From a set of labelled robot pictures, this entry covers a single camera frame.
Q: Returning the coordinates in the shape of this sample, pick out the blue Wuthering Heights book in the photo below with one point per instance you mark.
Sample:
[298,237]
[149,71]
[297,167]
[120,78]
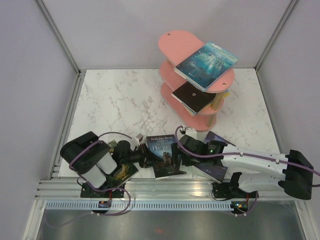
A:
[166,166]

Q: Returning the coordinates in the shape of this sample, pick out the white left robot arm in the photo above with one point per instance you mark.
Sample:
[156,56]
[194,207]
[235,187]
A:
[103,166]

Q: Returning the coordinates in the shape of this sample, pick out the white slotted cable duct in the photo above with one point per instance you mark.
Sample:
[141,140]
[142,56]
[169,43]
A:
[140,205]

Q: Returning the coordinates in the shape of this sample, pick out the black Moon and Sixpence book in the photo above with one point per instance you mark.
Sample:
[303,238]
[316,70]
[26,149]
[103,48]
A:
[193,97]

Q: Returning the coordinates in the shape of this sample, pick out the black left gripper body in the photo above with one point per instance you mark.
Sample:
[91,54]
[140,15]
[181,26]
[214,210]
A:
[134,155]

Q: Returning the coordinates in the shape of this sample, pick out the left aluminium frame post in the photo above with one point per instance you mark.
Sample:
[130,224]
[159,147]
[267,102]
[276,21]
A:
[57,34]

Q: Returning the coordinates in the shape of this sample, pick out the pink three-tier shelf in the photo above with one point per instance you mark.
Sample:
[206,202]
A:
[177,45]

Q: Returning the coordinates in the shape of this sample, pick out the green gold fantasy book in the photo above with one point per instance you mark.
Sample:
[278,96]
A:
[121,174]

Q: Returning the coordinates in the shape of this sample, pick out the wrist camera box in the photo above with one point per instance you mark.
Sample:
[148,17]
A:
[139,138]
[188,131]

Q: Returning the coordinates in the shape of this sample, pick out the yellow book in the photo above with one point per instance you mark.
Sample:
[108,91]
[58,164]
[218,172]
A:
[219,99]

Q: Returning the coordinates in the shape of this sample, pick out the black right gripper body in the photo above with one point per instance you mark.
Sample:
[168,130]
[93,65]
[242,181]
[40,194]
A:
[187,160]

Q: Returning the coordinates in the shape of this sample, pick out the teal underwater cover book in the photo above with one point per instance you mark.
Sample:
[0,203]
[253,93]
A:
[206,65]

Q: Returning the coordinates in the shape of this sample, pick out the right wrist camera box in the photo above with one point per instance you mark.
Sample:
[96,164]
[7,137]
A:
[188,131]

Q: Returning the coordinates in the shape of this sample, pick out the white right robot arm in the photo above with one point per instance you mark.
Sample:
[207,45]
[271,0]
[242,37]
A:
[252,171]

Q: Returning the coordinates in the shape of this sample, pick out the light blue Old Man book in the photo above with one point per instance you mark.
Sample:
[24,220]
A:
[206,111]

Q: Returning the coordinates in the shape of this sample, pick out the purple Robinson Crusoe book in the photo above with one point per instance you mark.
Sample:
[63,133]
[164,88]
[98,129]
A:
[210,169]

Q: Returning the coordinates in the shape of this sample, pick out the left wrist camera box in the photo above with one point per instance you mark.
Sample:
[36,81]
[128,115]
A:
[139,138]

